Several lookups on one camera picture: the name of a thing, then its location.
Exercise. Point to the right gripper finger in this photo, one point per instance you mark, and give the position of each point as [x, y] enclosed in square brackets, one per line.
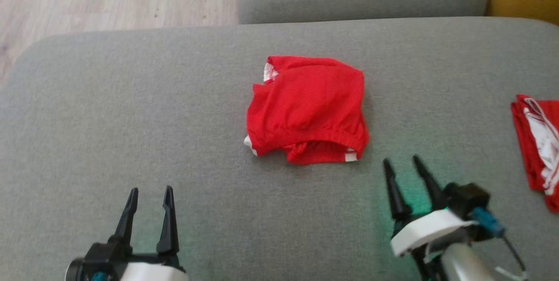
[432, 189]
[398, 198]

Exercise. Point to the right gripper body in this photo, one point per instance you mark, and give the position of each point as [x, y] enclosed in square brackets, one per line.
[428, 228]

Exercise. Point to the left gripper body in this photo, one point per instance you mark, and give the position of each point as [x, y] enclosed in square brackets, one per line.
[113, 263]

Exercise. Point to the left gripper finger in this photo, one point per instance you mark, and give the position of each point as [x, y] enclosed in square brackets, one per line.
[169, 228]
[126, 224]

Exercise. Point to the red Bulls jersey white sleeves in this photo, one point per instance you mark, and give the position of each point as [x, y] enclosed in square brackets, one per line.
[522, 132]

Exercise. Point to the red mesh shorts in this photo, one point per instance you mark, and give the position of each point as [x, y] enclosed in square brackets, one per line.
[310, 106]

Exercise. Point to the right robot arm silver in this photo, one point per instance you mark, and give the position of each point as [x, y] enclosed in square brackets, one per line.
[467, 263]

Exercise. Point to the large grey sofa seat cushion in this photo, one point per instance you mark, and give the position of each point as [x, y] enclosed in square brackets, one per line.
[131, 119]

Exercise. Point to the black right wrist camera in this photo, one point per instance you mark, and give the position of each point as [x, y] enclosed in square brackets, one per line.
[465, 200]

